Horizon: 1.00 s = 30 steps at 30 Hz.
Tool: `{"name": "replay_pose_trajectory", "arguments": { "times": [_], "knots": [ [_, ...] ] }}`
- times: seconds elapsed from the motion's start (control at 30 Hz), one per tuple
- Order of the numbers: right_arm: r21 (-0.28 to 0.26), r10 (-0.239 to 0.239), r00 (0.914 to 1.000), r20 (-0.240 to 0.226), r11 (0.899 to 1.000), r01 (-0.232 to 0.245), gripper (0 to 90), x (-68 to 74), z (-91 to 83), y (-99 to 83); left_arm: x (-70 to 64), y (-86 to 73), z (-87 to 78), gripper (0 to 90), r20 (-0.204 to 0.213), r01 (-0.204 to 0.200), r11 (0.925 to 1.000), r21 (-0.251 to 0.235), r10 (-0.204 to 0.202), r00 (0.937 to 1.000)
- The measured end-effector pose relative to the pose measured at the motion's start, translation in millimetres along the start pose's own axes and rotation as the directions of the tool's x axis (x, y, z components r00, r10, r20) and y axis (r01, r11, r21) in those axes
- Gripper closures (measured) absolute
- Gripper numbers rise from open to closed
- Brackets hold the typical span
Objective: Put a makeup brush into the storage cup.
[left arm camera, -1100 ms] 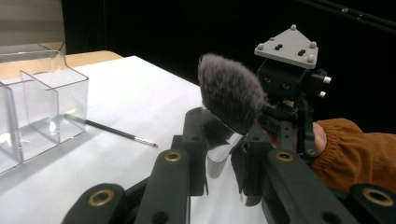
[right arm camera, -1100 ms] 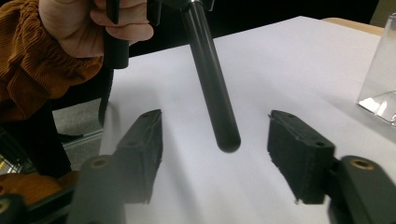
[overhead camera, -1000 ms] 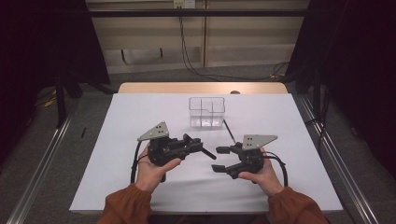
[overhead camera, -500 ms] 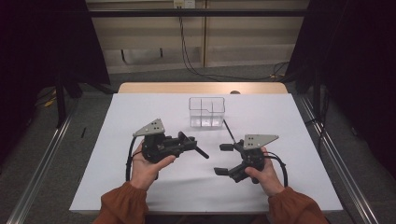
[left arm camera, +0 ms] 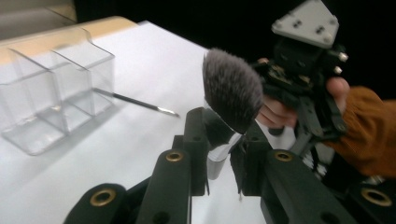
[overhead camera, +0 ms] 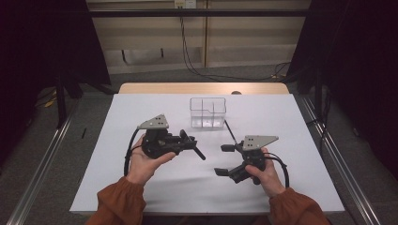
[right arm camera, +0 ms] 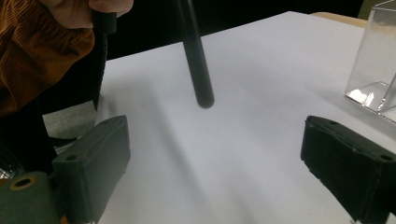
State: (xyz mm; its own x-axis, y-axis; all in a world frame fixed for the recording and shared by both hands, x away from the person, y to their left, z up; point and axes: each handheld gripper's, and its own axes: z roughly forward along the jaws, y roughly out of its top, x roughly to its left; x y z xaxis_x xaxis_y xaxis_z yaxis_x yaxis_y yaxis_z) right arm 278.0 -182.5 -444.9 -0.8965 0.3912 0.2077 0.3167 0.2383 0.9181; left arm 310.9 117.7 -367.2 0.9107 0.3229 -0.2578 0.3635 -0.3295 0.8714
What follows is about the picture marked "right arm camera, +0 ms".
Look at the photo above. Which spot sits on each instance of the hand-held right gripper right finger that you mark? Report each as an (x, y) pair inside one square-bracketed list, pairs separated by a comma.
[(351, 168)]

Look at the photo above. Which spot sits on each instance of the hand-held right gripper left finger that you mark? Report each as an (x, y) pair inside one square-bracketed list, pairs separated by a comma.
[(90, 168)]

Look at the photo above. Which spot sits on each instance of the thick black makeup brush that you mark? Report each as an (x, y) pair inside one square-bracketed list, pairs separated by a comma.
[(196, 62)]

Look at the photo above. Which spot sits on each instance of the clear plastic organizer box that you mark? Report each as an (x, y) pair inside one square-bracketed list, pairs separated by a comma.
[(373, 56)]

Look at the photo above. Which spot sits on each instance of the white table mat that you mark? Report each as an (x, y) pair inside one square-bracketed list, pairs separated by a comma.
[(249, 102)]

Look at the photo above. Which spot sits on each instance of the wooden table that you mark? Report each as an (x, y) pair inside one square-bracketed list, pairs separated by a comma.
[(342, 19)]

